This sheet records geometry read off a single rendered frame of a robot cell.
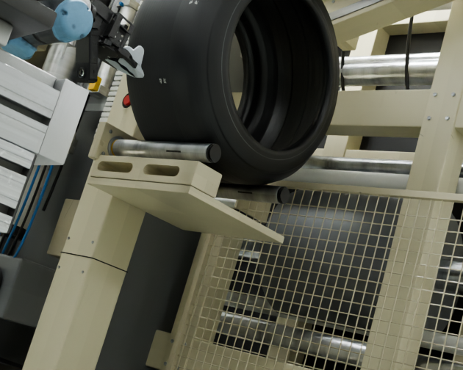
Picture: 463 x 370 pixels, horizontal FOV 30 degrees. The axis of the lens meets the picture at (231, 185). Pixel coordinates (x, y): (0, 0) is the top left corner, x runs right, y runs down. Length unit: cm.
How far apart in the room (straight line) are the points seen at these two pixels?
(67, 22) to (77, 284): 83
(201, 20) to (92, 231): 63
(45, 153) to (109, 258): 133
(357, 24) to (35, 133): 173
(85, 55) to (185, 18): 28
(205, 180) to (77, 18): 52
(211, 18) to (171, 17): 10
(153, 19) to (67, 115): 114
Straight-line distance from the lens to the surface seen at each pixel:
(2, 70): 92
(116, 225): 225
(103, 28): 187
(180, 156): 200
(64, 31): 161
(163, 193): 198
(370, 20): 254
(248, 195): 220
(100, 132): 218
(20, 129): 92
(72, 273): 225
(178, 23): 200
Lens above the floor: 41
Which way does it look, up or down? 13 degrees up
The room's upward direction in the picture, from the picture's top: 17 degrees clockwise
